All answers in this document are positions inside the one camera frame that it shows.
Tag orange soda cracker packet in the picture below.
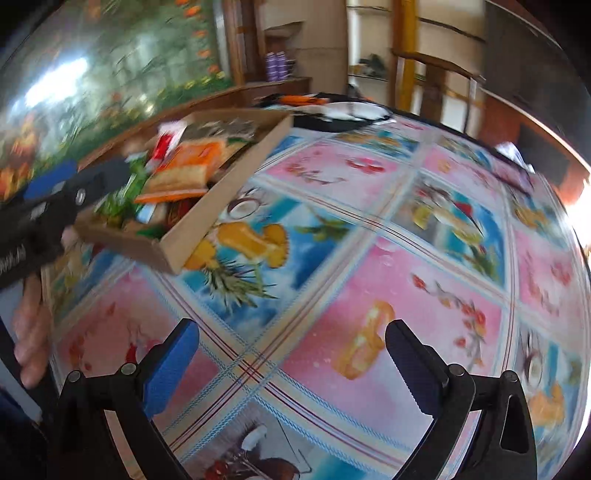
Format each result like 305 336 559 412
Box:
134 137 226 204

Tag cardboard snack box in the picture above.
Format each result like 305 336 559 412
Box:
74 109 293 274

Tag person's left hand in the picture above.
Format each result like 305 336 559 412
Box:
11 227 80 391

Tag flower mural glass panel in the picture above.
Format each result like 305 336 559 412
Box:
1 1 231 199

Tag white red candy packet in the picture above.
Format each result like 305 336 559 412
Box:
150 120 187 161

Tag colourful fruit tablecloth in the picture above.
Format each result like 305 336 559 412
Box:
43 116 590 479

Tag silver foil snack packet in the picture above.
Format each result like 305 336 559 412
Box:
181 118 257 141

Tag white plastic bag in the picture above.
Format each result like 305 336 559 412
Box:
495 141 535 173

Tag purple bottles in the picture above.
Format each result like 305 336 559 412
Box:
266 51 288 82

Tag black white orange cloth bag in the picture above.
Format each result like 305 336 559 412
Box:
254 93 394 133

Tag wooden chair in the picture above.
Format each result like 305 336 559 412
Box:
388 48 485 136

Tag black television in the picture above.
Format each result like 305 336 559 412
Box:
483 1 590 161

